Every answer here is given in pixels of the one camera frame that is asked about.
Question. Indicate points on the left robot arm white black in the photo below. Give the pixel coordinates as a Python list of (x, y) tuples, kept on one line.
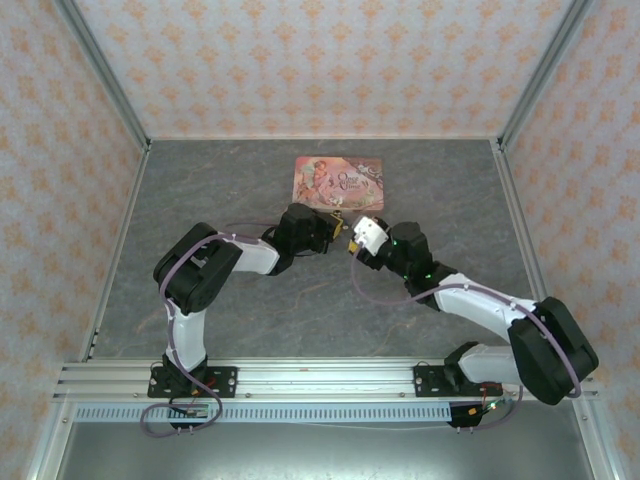
[(187, 335)]

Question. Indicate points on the grey metal shelf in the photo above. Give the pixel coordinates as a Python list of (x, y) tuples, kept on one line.
[(325, 452)]

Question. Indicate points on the aluminium table side rail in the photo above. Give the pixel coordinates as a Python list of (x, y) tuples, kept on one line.
[(117, 250), (520, 220)]

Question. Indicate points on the aluminium mounting rail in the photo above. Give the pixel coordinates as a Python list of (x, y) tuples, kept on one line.
[(325, 380)]

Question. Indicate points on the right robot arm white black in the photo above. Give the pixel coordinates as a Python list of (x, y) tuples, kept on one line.
[(480, 306)]

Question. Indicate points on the aluminium frame post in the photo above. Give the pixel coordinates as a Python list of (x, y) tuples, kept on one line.
[(542, 70), (102, 70)]

